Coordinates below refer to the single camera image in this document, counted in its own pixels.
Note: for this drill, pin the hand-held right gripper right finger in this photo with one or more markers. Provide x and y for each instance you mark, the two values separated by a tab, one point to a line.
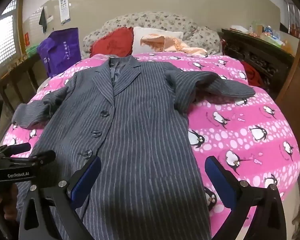
220	182

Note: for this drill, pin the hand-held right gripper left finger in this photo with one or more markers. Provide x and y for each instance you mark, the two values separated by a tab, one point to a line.
85	177

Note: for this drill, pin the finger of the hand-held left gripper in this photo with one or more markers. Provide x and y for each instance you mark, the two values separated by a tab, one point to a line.
40	158
20	148

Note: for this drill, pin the grey striped coat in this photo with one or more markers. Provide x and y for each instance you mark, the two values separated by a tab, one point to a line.
145	130

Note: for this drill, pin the person's left hand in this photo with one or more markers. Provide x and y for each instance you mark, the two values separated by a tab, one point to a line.
7	205

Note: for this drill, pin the pink penguin print blanket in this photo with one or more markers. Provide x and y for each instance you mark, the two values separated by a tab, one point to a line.
240	130

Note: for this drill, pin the dark wooden table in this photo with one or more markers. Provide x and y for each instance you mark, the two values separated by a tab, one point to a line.
15	72

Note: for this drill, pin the green plastic basket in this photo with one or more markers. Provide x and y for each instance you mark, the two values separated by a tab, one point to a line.
32	50

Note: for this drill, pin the purple shopping bag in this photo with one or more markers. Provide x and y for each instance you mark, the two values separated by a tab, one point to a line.
62	50

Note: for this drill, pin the brown wooden panel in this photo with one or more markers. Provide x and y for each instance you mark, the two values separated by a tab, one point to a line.
292	100

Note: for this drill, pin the red cloth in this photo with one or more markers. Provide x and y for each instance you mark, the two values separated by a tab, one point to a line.
253	76

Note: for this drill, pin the window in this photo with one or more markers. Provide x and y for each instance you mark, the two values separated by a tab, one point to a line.
2	37

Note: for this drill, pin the dark hanging cloth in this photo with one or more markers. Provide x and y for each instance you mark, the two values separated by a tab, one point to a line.
42	20

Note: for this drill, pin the dark carved wooden cabinet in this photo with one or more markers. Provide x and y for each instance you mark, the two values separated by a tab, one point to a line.
265	57

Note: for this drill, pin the red pillow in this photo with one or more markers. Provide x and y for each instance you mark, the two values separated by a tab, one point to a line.
112	42

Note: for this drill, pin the white pillow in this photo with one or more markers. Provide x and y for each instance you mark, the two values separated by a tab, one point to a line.
137	40

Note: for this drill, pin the peach fringed cloth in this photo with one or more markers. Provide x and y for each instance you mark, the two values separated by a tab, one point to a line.
170	43

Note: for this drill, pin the pile of assorted packets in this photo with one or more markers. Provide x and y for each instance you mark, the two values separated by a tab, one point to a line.
272	38

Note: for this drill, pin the chrome metal rack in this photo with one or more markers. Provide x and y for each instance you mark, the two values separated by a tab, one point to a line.
293	12

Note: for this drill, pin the red wall sticker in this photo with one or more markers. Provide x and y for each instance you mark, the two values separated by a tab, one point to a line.
27	39

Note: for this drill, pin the wall calendar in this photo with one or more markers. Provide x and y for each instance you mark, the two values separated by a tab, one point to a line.
64	10

